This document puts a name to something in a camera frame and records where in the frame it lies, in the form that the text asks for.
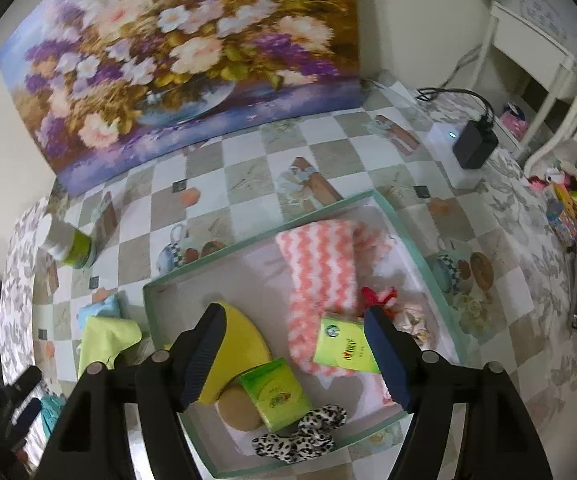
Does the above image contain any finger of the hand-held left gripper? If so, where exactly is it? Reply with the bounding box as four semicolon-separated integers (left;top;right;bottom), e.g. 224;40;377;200
11;366;43;392
14;398;42;430

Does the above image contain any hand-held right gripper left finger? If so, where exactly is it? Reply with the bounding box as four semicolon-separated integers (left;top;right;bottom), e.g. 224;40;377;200
36;302;229;480

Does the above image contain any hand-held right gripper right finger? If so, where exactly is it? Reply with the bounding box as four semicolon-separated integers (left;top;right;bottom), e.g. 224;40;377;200
363;305;555;480

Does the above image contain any yellow-green tea packet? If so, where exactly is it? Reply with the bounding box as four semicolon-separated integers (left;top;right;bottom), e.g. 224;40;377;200
312;311;381;376

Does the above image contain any round tan powder puff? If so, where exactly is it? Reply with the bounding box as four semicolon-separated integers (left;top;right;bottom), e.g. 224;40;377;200
217;387;264;432

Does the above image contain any green tissue cube pack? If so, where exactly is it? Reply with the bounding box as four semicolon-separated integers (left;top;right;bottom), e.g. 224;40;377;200
238;357;314;433

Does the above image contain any shallow teal-rimmed box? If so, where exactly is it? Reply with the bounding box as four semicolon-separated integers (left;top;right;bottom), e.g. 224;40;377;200
142;189;469;480

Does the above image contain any leopard print scrunchie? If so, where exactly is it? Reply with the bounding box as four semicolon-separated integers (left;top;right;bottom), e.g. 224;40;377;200
252;405;348;463

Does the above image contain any pink white zigzag cloth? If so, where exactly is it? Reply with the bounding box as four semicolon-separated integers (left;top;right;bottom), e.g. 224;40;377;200
274;219;399;406

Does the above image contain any pale pink fabric flower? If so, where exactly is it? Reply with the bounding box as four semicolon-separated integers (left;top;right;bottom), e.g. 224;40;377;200
393;305;431;343

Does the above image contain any light green cloth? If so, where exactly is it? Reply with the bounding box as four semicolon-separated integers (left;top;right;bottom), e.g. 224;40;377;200
77;316;143;378

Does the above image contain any light blue cloth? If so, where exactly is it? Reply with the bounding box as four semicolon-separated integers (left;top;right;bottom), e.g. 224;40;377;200
77;294;123;322

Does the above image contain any white bottle green label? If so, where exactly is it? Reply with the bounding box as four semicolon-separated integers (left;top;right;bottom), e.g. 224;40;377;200
43;212;96;268

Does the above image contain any black power adapter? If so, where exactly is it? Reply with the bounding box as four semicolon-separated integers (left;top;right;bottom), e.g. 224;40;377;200
452;119;499;170

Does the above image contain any pile of colourful toys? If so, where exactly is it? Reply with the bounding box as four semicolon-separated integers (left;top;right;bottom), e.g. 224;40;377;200
528;160;577;246

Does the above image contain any small pink item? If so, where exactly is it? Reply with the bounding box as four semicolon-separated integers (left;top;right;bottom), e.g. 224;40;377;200
499;104;527;137

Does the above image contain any floral painting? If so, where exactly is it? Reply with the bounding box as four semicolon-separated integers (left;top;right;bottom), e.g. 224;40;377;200
0;0;364;196

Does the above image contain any white desk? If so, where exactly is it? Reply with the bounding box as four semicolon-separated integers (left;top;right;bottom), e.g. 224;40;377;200
473;0;577;111

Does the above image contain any black cable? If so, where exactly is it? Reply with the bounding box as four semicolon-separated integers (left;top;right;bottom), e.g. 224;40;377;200
415;87;494;126

